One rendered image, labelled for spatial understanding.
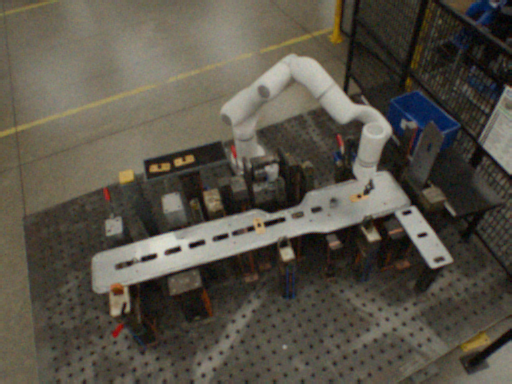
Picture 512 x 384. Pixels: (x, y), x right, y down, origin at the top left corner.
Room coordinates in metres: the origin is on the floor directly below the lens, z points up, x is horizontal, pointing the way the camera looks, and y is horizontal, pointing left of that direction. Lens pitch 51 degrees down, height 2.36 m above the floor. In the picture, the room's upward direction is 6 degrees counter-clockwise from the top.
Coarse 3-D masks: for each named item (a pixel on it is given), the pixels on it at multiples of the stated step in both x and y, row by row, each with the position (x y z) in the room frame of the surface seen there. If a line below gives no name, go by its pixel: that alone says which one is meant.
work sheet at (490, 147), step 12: (504, 96) 1.14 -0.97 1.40; (504, 108) 1.12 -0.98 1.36; (504, 120) 1.09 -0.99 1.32; (492, 132) 1.11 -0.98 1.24; (504, 132) 1.07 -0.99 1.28; (480, 144) 1.13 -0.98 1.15; (492, 144) 1.09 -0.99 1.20; (504, 144) 1.04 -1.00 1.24; (492, 156) 1.06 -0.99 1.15; (504, 156) 1.01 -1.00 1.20; (504, 168) 0.99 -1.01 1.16
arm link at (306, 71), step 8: (288, 56) 1.38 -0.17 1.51; (296, 56) 1.35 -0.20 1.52; (288, 64) 1.34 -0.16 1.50; (296, 64) 1.24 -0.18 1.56; (304, 64) 1.22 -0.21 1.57; (312, 64) 1.21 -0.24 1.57; (296, 72) 1.22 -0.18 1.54; (304, 72) 1.20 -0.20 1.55; (312, 72) 1.19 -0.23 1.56; (320, 72) 1.19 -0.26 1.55; (296, 80) 1.22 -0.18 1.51; (304, 80) 1.19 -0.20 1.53; (312, 80) 1.17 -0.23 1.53; (320, 80) 1.17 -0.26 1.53; (328, 80) 1.17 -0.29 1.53; (312, 88) 1.16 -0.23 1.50; (320, 88) 1.15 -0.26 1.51
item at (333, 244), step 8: (328, 240) 0.83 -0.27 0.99; (336, 240) 0.83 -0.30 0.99; (328, 248) 0.81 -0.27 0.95; (336, 248) 0.79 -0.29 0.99; (328, 256) 0.80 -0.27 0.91; (336, 256) 0.79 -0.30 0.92; (328, 264) 0.80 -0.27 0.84; (320, 272) 0.83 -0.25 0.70; (328, 272) 0.79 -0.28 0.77; (328, 280) 0.79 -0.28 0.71; (336, 280) 0.78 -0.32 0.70
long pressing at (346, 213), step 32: (320, 192) 1.08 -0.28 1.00; (352, 192) 1.06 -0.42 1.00; (384, 192) 1.04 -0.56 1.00; (224, 224) 0.95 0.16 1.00; (288, 224) 0.92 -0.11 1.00; (320, 224) 0.91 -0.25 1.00; (352, 224) 0.90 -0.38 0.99; (96, 256) 0.85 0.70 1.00; (128, 256) 0.84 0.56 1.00; (160, 256) 0.83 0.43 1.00; (192, 256) 0.81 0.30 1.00; (224, 256) 0.80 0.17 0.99; (96, 288) 0.71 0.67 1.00
